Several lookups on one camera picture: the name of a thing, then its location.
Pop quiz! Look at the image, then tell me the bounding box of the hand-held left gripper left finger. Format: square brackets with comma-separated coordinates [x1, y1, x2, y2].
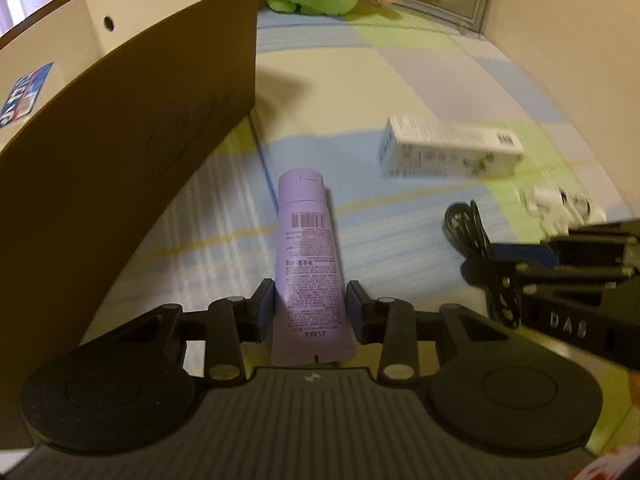
[107, 277, 277, 382]

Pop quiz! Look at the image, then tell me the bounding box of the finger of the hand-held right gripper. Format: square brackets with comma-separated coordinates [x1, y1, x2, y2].
[500, 261, 640, 297]
[490, 220, 640, 273]

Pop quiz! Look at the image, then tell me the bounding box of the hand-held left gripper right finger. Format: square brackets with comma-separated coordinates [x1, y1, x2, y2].
[346, 280, 521, 382]

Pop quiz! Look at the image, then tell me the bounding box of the black cable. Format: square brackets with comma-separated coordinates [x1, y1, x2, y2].
[444, 200, 523, 328]

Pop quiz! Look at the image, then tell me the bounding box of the purple tube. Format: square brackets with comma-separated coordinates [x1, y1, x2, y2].
[271, 170, 357, 366]

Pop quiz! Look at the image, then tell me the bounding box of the long white box green print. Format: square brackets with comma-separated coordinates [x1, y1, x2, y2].
[378, 115, 525, 179]

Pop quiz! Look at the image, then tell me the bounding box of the brown cardboard box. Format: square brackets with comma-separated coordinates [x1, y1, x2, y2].
[0, 0, 258, 451]

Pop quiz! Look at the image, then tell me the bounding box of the clear case with blue label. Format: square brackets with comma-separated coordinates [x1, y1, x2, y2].
[0, 62, 55, 128]

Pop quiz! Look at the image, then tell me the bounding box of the white spray bottle packet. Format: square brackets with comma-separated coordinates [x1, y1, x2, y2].
[520, 185, 608, 233]

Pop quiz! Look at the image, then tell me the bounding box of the red and white cloth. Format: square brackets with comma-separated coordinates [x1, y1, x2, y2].
[580, 445, 640, 480]

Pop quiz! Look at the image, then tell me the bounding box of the checkered bed sheet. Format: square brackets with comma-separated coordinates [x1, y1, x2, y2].
[80, 5, 640, 461]

